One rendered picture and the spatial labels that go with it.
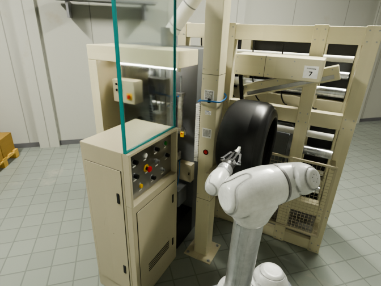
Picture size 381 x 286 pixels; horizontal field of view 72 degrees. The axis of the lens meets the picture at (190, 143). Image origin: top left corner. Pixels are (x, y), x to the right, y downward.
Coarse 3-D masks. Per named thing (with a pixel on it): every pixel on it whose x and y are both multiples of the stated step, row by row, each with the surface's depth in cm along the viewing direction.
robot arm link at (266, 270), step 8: (264, 264) 117; (272, 264) 118; (256, 272) 115; (264, 272) 113; (272, 272) 113; (280, 272) 114; (256, 280) 114; (264, 280) 111; (272, 280) 110; (280, 280) 111
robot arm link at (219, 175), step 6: (216, 168) 145; (222, 168) 142; (210, 174) 139; (216, 174) 137; (222, 174) 137; (228, 174) 142; (210, 180) 134; (216, 180) 133; (222, 180) 135; (210, 186) 133; (216, 186) 132; (210, 192) 134; (216, 192) 133
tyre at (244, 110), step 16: (240, 112) 174; (256, 112) 171; (272, 112) 175; (224, 128) 173; (240, 128) 168; (256, 128) 165; (272, 128) 209; (224, 144) 172; (240, 144) 167; (256, 144) 165; (272, 144) 208; (256, 160) 168
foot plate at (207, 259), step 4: (192, 244) 258; (212, 244) 258; (216, 244) 259; (188, 248) 253; (192, 248) 253; (212, 248) 254; (216, 248) 254; (184, 252) 248; (188, 252) 248; (192, 252) 248; (196, 252) 249; (208, 252) 249; (212, 252) 249; (216, 252) 249; (192, 256) 244; (196, 256) 244; (200, 256) 244; (204, 256) 244; (208, 256) 244; (212, 256) 244; (200, 260) 241; (204, 260) 240; (208, 260) 239
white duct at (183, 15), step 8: (184, 0) 202; (192, 0) 199; (200, 0) 201; (184, 8) 204; (192, 8) 204; (176, 16) 209; (184, 16) 208; (176, 24) 212; (184, 24) 215; (176, 32) 218
